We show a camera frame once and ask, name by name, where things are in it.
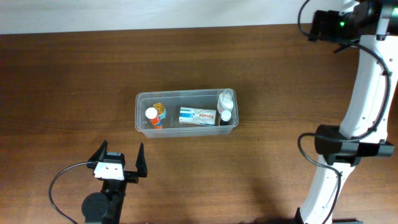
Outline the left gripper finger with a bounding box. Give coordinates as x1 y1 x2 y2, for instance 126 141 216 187
136 142 148 172
88 140 108 162

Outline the orange tablet tube white cap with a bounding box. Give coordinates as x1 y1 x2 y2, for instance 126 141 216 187
145 107 163 129

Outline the small jar gold lid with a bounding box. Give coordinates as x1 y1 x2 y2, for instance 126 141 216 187
153 103 167 119

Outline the white Panadol box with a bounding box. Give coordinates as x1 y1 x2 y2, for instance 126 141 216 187
178 107 216 126

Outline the dark bottle white cap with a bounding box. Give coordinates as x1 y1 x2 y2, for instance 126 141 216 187
219 110 232 126

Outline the white spray bottle clear cap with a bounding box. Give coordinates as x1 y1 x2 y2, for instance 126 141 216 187
217 88 234 114

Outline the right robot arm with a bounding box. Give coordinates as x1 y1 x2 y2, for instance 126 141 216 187
294 0 397 223

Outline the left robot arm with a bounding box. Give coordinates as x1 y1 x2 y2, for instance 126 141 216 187
81 141 148 224

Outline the clear plastic container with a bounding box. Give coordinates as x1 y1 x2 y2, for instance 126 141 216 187
135 88 239 138

